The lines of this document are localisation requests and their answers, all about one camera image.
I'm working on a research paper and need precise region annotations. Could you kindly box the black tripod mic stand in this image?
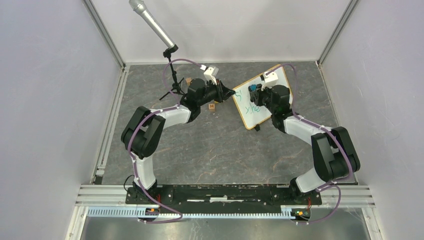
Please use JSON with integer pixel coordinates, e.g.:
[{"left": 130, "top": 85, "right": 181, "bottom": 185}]
[{"left": 159, "top": 44, "right": 185, "bottom": 104}]

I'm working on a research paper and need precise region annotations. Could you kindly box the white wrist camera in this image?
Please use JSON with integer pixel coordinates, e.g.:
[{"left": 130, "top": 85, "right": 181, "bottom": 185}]
[
  {"left": 260, "top": 71, "right": 279, "bottom": 91},
  {"left": 200, "top": 64, "right": 219, "bottom": 85}
]

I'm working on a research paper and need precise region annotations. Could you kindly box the aluminium slotted rail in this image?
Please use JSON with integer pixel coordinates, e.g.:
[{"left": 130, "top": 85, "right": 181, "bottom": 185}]
[{"left": 75, "top": 185, "right": 376, "bottom": 220}]

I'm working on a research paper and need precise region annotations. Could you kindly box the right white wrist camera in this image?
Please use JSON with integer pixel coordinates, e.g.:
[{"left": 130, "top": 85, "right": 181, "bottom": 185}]
[{"left": 260, "top": 71, "right": 279, "bottom": 91}]

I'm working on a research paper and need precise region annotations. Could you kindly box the wooden letter H block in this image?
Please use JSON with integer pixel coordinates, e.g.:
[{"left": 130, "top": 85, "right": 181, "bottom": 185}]
[{"left": 208, "top": 103, "right": 216, "bottom": 112}]

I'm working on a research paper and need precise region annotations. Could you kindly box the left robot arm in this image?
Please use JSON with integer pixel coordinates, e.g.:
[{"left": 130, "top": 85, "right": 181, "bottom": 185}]
[{"left": 121, "top": 78, "right": 236, "bottom": 204}]

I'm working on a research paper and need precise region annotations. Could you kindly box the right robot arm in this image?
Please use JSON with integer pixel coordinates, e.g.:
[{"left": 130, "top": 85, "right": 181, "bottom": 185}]
[{"left": 248, "top": 84, "right": 361, "bottom": 204}]

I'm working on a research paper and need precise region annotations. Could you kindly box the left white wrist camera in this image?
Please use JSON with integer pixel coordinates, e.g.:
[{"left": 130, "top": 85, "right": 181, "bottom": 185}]
[{"left": 200, "top": 64, "right": 219, "bottom": 85}]

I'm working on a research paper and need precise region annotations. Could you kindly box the plain wooden cube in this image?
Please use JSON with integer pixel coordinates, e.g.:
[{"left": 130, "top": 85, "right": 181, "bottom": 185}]
[{"left": 185, "top": 77, "right": 192, "bottom": 86}]

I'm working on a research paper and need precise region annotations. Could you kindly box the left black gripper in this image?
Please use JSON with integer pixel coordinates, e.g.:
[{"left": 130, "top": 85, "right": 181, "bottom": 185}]
[{"left": 198, "top": 78, "right": 236, "bottom": 107}]

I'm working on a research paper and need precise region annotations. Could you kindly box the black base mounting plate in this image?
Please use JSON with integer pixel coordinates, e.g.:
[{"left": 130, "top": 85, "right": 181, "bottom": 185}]
[{"left": 125, "top": 184, "right": 322, "bottom": 215}]

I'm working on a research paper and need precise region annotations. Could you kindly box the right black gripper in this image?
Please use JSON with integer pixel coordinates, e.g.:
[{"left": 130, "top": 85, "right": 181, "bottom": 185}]
[{"left": 250, "top": 82, "right": 276, "bottom": 115}]

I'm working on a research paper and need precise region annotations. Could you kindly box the yellow framed whiteboard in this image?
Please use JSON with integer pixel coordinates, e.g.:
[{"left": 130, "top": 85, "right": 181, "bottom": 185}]
[{"left": 232, "top": 64, "right": 291, "bottom": 130}]

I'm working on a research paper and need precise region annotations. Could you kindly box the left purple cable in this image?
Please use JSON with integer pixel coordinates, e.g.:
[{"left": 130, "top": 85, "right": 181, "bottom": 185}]
[{"left": 127, "top": 58, "right": 208, "bottom": 225}]

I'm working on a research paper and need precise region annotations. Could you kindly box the silver microphone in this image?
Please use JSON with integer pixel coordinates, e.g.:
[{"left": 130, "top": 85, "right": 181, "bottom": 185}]
[{"left": 128, "top": 0, "right": 178, "bottom": 53}]

